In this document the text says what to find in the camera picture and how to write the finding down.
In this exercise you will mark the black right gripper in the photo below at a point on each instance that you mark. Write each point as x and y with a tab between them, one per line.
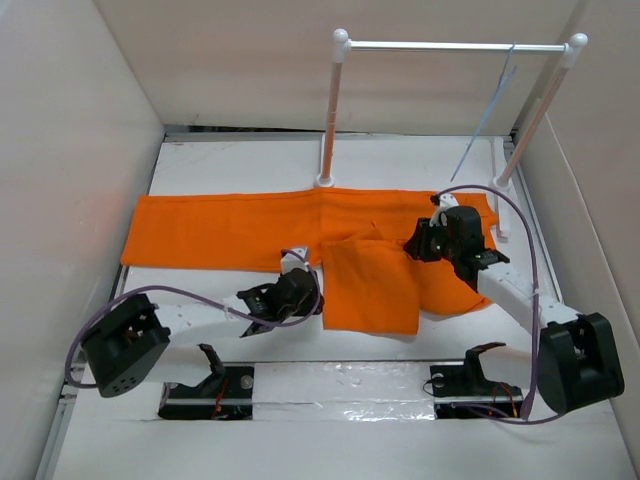
418	248

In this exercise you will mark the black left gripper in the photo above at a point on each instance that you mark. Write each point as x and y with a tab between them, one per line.
309	304

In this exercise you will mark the orange trousers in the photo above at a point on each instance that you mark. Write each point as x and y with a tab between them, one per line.
356	237

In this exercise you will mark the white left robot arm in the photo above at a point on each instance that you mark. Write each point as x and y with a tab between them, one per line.
137	340

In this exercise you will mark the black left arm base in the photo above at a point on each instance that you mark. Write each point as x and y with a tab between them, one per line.
224	394

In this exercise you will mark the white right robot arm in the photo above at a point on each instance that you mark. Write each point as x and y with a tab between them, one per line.
575	361

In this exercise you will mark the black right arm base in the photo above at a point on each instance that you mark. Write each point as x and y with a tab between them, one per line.
460	390

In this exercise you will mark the white clothes rack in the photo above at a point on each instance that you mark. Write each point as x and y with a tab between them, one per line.
566	55

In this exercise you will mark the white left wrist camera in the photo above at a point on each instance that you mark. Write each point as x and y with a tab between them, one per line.
296	257

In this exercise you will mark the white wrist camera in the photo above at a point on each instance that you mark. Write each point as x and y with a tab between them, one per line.
443	202
296	257

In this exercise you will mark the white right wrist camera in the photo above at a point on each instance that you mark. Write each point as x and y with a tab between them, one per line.
443	202

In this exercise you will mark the blue wire hanger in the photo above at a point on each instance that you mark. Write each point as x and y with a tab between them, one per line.
504	79

